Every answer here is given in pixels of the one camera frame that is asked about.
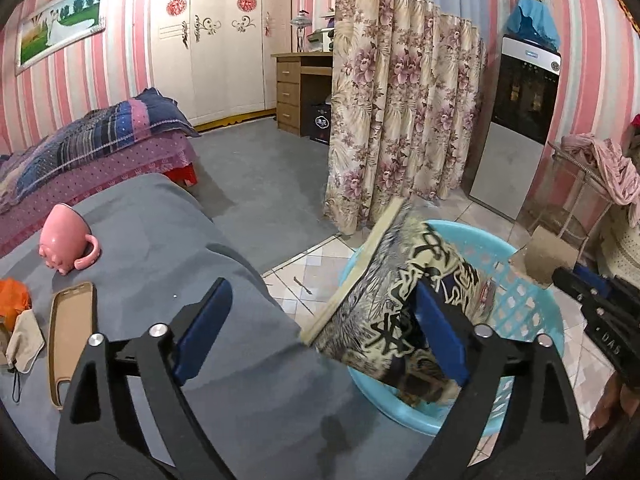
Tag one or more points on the teal plastic basket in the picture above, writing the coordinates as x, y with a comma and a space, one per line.
530, 305

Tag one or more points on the printer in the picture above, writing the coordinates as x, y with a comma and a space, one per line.
320, 40

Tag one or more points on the blue and floral curtain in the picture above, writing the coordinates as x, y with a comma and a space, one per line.
400, 110

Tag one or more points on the desk lamp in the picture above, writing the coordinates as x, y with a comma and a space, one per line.
299, 20

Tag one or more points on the pink pig mug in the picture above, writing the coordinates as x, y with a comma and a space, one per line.
62, 235

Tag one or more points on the white wardrobe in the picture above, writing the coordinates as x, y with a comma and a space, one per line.
225, 75

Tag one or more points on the beige cloth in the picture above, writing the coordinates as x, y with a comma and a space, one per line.
25, 340

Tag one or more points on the orange cloth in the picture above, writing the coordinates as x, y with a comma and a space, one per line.
12, 300

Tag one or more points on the cardboard tube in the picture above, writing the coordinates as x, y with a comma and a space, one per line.
545, 255

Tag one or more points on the cream knitted cloth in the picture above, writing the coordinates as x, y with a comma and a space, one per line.
622, 245

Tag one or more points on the framed wedding picture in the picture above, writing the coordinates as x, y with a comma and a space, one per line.
60, 25

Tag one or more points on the red plastic stool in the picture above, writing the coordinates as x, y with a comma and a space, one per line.
182, 175

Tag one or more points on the white metal rack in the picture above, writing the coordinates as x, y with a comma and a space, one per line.
571, 200

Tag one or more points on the bed with purple skirt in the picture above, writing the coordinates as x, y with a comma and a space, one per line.
100, 175

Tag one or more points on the red round wardrobe decoration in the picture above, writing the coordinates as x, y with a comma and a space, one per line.
246, 3
176, 6

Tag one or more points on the brown phone case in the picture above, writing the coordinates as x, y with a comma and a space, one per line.
70, 340

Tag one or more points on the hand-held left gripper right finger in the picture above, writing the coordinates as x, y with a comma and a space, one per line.
442, 335

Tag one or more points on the patterned beige black pillow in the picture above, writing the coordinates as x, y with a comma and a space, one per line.
380, 310

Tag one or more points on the pink clothes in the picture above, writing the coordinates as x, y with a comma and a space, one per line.
610, 160

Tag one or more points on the plaid quilt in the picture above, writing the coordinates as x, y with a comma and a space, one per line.
75, 140

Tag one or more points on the water dispenser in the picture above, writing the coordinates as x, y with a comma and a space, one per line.
520, 110

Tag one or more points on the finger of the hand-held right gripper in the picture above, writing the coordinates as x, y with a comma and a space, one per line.
575, 285
595, 275

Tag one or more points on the blue cloth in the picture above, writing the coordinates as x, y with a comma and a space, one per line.
535, 25

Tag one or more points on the person's right hand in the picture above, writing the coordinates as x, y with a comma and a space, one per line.
612, 402

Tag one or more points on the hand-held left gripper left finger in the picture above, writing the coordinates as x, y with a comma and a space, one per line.
202, 330

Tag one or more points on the black box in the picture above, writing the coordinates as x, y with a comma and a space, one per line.
320, 122

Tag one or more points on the wooden desk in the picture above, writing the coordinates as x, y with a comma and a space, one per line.
290, 90

